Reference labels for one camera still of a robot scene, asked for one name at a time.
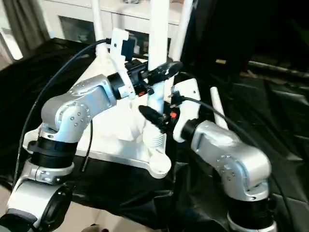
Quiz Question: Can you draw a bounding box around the white plastic table leg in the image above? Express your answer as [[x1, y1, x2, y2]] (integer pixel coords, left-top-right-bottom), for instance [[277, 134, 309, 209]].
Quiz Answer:
[[171, 0, 195, 62], [143, 0, 170, 148], [210, 87, 230, 131], [91, 0, 106, 46]]

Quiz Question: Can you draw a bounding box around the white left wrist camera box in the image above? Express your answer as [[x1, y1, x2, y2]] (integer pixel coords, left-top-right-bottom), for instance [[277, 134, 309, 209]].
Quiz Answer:
[[108, 28, 138, 100]]

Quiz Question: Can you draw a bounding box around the black work mat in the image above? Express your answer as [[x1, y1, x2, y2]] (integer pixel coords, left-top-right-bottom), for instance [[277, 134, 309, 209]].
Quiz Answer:
[[0, 38, 309, 232]]

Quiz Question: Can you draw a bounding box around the dark robot left foot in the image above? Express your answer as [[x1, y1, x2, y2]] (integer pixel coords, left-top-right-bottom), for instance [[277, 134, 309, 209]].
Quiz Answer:
[[89, 223, 111, 232]]

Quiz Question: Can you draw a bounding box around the grey curtain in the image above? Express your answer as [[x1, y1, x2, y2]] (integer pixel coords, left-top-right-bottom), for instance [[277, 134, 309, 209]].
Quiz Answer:
[[0, 0, 51, 58]]

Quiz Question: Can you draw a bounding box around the silver metal rail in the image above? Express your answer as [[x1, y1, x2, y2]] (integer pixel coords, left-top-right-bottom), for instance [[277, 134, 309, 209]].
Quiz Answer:
[[249, 60, 309, 79]]

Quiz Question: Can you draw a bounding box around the white glass-door cabinet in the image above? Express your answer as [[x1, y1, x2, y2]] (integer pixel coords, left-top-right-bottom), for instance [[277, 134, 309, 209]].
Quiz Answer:
[[40, 0, 185, 50]]

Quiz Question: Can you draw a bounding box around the white plastic table top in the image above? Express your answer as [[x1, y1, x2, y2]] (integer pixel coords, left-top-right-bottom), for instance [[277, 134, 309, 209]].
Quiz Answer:
[[22, 48, 172, 179]]

